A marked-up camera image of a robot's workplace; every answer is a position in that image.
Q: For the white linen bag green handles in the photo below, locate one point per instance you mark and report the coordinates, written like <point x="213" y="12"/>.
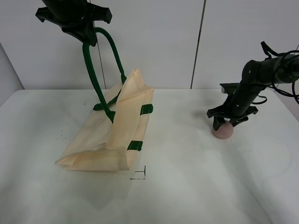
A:
<point x="112" y="136"/>

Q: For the pink peach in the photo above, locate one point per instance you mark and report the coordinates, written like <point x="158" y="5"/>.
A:
<point x="225" y="131"/>

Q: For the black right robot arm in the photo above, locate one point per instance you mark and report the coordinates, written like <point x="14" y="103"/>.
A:
<point x="256" y="77"/>

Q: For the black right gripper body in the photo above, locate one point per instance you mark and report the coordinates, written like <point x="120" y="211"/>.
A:
<point x="238" y="102"/>

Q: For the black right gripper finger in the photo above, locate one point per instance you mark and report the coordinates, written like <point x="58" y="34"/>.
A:
<point x="218" y="122"/>
<point x="235" y="122"/>

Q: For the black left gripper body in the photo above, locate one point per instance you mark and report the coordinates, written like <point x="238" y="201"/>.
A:
<point x="75" y="17"/>

